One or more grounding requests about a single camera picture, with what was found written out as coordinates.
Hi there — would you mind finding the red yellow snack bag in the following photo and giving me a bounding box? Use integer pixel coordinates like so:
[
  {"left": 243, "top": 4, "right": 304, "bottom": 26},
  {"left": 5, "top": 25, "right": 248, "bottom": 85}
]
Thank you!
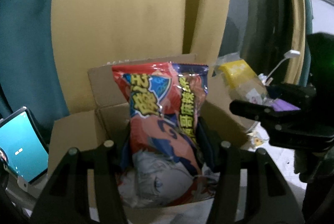
[{"left": 111, "top": 62, "right": 219, "bottom": 208}]

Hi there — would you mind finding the yellow orange cake packet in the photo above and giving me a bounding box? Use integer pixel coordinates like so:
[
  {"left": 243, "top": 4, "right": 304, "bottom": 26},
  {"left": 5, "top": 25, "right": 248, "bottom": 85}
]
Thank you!
[{"left": 215, "top": 53, "right": 268, "bottom": 105}]

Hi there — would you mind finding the purple folded cloth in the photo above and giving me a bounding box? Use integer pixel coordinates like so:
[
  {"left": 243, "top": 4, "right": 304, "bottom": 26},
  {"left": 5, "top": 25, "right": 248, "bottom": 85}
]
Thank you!
[{"left": 271, "top": 99, "right": 300, "bottom": 112}]

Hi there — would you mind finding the teal curtain right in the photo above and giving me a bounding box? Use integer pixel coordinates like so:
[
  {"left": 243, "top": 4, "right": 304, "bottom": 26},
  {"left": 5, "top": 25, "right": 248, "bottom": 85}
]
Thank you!
[{"left": 299, "top": 0, "right": 313, "bottom": 87}]

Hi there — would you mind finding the teal curtain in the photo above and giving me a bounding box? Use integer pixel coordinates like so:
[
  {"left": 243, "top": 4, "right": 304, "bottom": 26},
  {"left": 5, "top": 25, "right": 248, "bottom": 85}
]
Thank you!
[
  {"left": 1, "top": 0, "right": 69, "bottom": 134},
  {"left": 299, "top": 0, "right": 313, "bottom": 87}
]

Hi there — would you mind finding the white desk lamp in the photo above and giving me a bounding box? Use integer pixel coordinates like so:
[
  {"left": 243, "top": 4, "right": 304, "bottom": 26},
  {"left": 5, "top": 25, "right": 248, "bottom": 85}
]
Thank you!
[{"left": 264, "top": 49, "right": 301, "bottom": 84}]

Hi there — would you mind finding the small duck print packet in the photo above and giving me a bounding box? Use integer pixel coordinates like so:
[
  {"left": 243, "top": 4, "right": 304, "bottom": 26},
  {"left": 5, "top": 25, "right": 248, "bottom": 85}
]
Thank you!
[{"left": 247, "top": 131, "right": 269, "bottom": 149}]

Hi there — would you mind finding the brown cardboard box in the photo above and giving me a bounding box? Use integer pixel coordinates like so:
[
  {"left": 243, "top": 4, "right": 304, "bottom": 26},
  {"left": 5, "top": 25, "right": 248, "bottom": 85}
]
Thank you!
[{"left": 48, "top": 66, "right": 256, "bottom": 223}]

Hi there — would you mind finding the yellow curtain right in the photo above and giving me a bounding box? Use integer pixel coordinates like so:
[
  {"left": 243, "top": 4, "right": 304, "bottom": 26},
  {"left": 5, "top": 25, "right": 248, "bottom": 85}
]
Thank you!
[{"left": 284, "top": 0, "right": 306, "bottom": 84}]

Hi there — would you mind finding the yellow curtain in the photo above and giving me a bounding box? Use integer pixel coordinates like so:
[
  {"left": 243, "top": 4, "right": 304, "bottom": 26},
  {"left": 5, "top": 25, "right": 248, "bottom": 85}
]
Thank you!
[
  {"left": 284, "top": 0, "right": 306, "bottom": 84},
  {"left": 51, "top": 0, "right": 230, "bottom": 113}
]

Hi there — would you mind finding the tablet with teal screen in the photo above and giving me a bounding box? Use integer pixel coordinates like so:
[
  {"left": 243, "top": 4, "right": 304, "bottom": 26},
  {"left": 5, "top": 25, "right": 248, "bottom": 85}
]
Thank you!
[{"left": 1, "top": 107, "right": 49, "bottom": 183}]

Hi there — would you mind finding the teal curtain left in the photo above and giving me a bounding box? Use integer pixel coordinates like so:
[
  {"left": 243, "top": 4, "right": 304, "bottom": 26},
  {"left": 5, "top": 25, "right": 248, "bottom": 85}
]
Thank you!
[{"left": 1, "top": 0, "right": 69, "bottom": 134}]

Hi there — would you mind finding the yellow curtain left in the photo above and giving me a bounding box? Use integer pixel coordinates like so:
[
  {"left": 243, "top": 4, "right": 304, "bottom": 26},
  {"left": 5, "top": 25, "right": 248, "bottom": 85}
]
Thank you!
[{"left": 51, "top": 0, "right": 230, "bottom": 113}]

